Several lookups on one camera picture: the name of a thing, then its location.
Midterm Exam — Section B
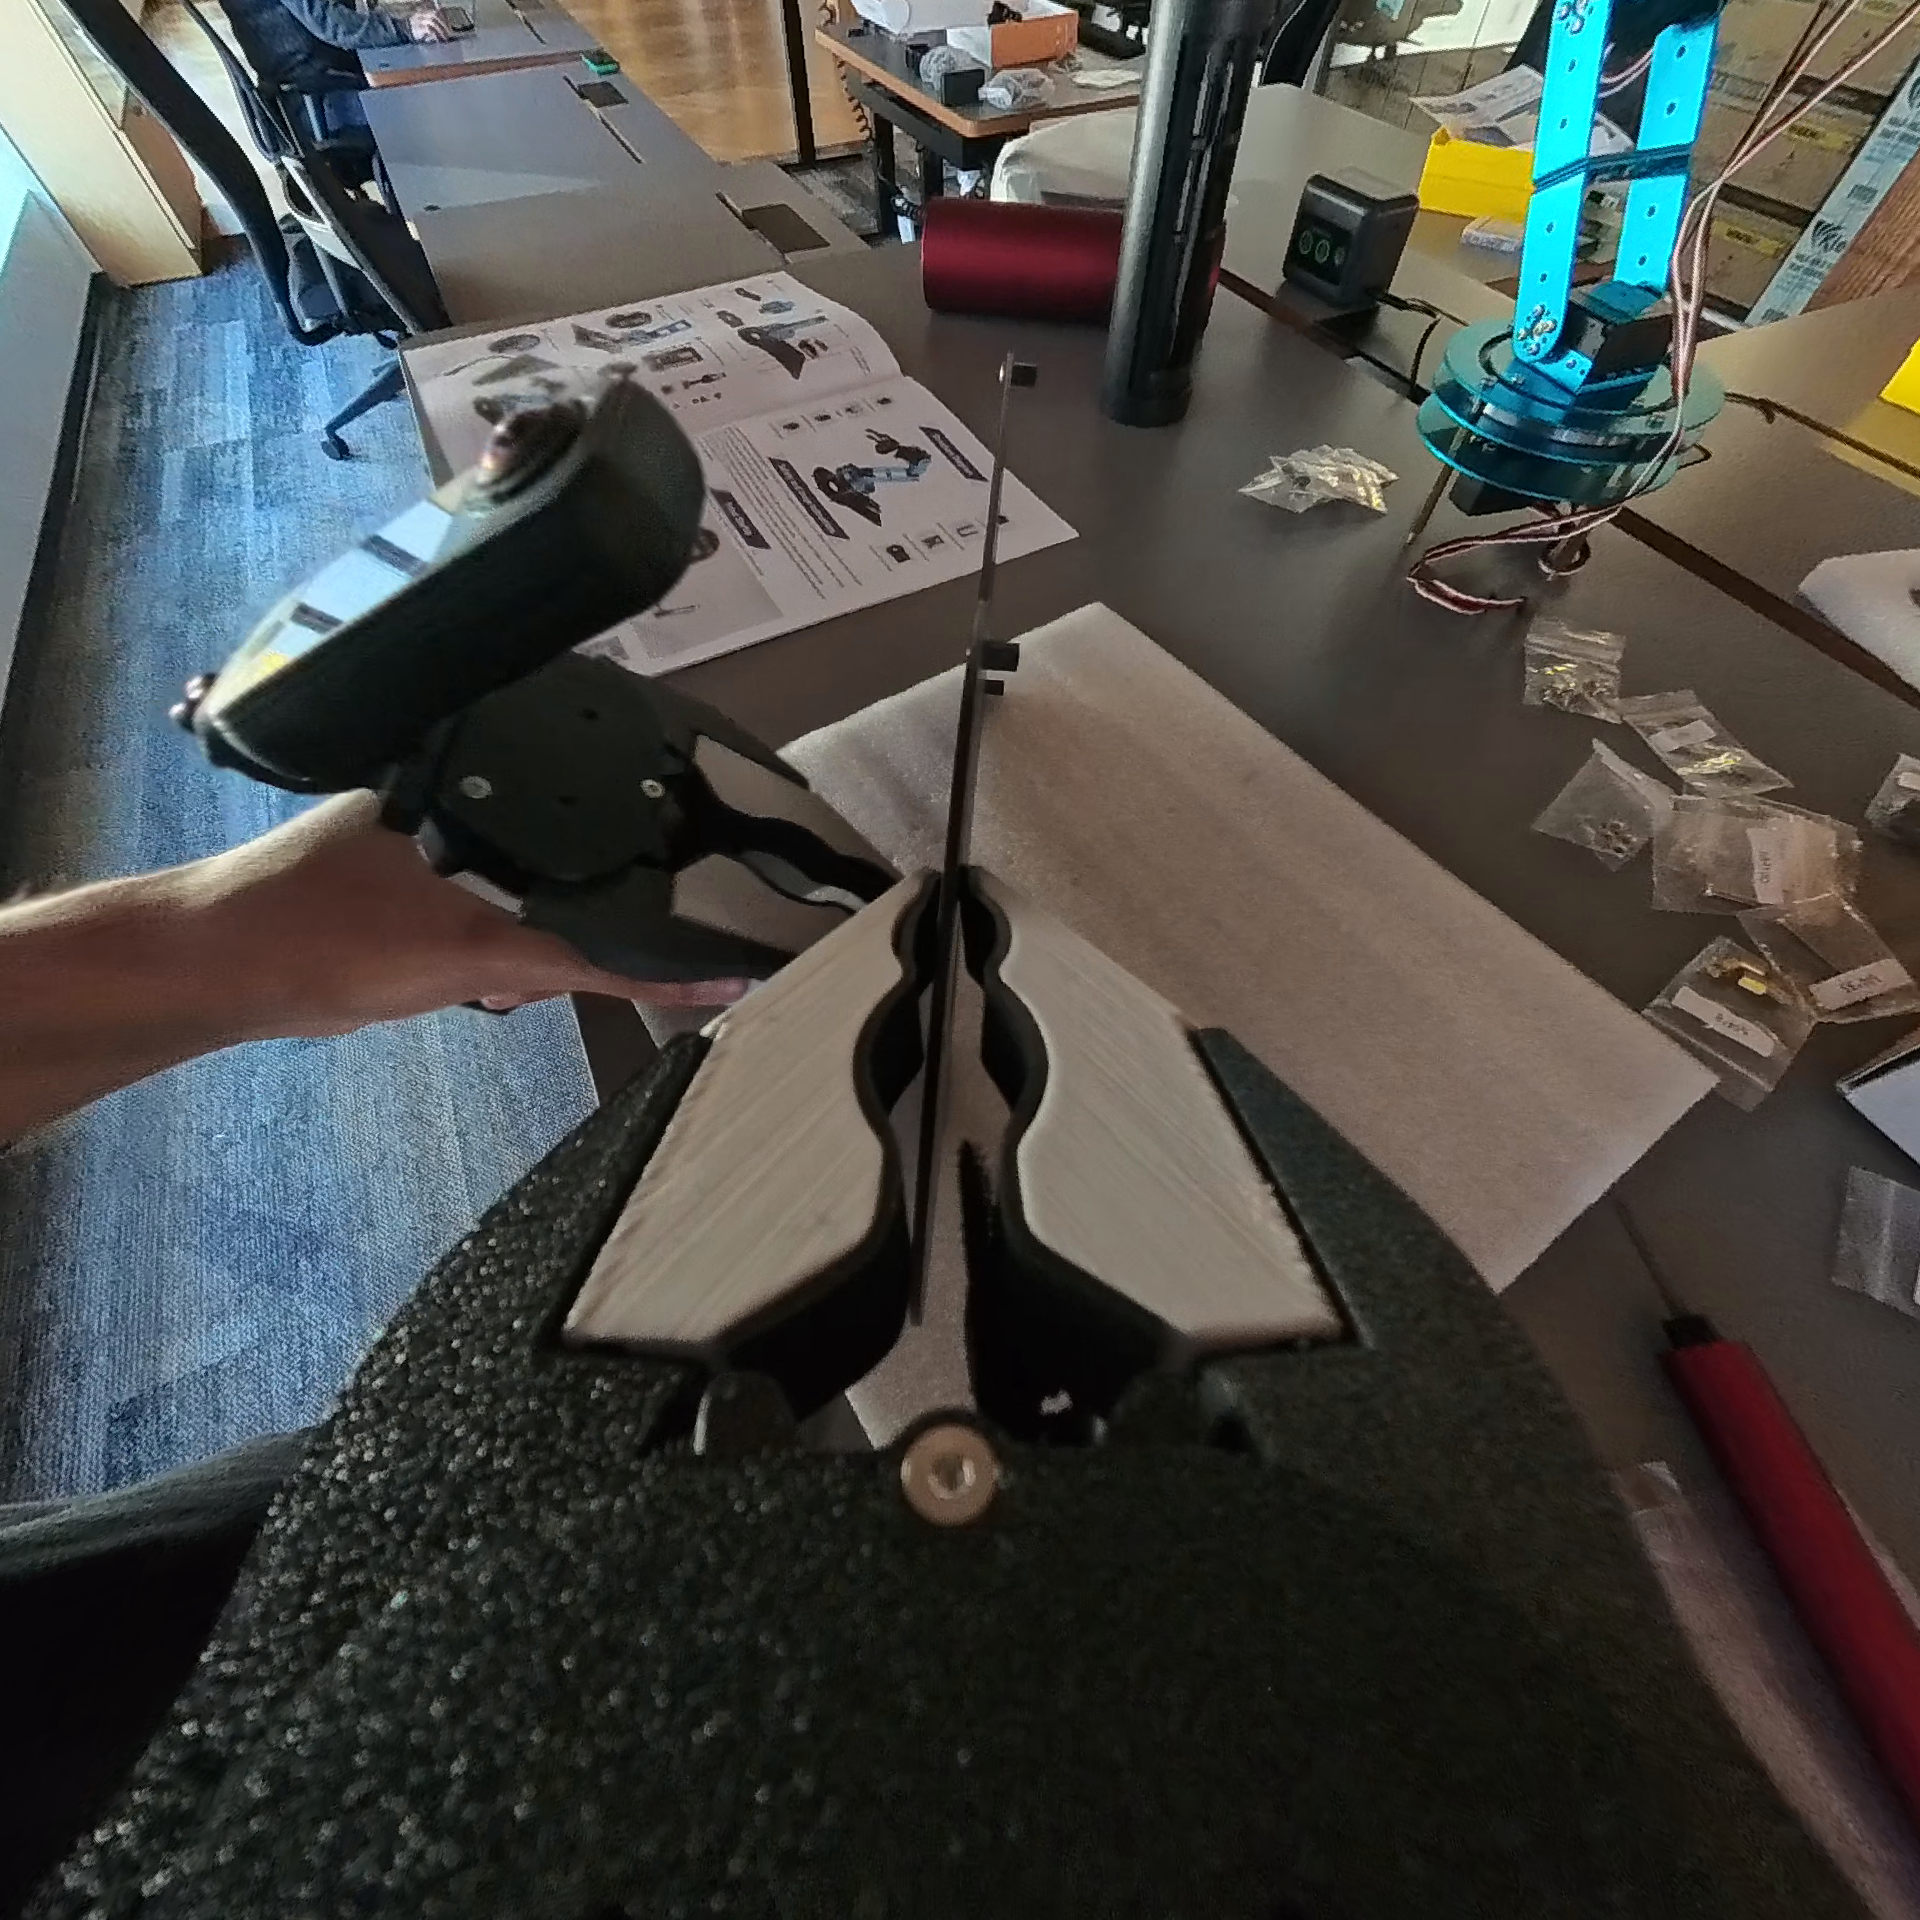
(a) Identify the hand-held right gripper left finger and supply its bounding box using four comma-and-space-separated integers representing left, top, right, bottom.
557, 866, 945, 1414

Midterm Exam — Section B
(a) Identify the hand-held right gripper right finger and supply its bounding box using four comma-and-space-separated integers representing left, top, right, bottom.
959, 877, 1349, 1423

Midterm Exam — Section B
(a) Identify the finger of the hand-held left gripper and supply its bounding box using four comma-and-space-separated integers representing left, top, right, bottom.
520, 866, 865, 988
662, 701, 902, 912

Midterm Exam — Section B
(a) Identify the person's left forearm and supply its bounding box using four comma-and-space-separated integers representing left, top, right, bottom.
0, 815, 360, 1150

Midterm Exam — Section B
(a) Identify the light grey neighbouring desk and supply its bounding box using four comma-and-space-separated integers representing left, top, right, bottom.
359, 67, 723, 226
411, 200, 873, 324

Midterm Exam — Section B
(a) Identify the dark grey desk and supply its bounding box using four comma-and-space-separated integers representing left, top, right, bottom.
398, 240, 1920, 1653

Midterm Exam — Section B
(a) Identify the person's left hand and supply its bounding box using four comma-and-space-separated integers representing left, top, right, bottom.
319, 796, 752, 1040

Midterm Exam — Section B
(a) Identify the white foam sheet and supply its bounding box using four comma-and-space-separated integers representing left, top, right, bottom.
630, 604, 1718, 1292

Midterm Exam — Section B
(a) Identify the open instruction booklet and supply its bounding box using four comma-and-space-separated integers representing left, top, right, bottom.
398, 272, 1078, 677

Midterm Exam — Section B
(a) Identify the black office chair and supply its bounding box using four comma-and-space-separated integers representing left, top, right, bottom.
67, 0, 437, 460

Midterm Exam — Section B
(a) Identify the small bag with silver nuts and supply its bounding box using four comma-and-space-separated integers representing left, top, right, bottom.
1534, 742, 1672, 868

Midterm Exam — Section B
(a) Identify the small bag with brass parts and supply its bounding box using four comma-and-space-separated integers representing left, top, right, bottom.
1645, 938, 1823, 1112

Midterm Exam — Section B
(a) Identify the dark red metal cylinder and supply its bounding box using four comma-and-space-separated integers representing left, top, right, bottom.
918, 195, 1224, 320

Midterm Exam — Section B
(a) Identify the small bag with black parts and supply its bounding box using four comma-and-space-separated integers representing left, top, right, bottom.
1240, 448, 1400, 515

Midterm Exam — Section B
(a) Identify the wooden table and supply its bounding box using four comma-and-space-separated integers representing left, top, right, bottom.
816, 16, 1163, 243

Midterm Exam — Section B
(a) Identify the tall black cylinder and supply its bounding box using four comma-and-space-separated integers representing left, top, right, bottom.
1101, 0, 1239, 430

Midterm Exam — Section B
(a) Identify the small grey labelled bag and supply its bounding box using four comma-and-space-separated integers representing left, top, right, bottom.
1832, 1167, 1920, 1320

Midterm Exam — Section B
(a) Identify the small black box device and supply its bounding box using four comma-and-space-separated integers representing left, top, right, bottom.
1281, 172, 1419, 309

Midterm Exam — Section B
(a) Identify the person's black clothing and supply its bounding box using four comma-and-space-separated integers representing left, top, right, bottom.
0, 1431, 318, 1920

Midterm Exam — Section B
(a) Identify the small white foam piece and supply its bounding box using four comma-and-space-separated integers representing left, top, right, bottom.
1797, 547, 1920, 692

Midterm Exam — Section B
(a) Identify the yellow box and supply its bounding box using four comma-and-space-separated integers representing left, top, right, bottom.
1417, 128, 1539, 219

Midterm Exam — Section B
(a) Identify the red white servo cable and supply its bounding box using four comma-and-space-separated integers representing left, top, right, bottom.
1407, 509, 1629, 618

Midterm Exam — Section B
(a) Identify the red handled screwdriver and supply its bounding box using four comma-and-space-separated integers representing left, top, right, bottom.
1611, 1199, 1920, 1800

